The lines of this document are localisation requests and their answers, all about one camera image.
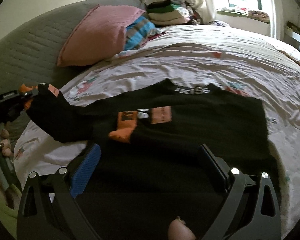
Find black long sleeve sweater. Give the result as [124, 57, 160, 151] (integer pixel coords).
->
[26, 79, 280, 239]

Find stack of folded clothes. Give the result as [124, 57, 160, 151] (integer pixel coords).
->
[146, 0, 193, 26]

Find left hand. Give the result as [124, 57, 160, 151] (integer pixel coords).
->
[0, 128, 15, 205]

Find right hand thumb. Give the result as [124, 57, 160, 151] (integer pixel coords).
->
[167, 216, 196, 240]

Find grey quilted headboard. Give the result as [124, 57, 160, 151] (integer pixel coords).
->
[0, 0, 145, 94]

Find pink quilted pillow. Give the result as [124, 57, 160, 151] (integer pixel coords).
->
[57, 5, 145, 67]

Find blue striped folded cloth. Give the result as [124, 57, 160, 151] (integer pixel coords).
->
[124, 16, 158, 50]

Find strawberry print bed quilt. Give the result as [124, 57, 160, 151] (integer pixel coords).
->
[14, 25, 300, 239]

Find white side desk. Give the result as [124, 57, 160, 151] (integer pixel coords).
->
[284, 21, 300, 51]

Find items on window sill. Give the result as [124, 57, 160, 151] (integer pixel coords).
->
[222, 7, 270, 23]

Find white curtain right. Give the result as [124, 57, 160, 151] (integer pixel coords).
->
[270, 0, 285, 41]

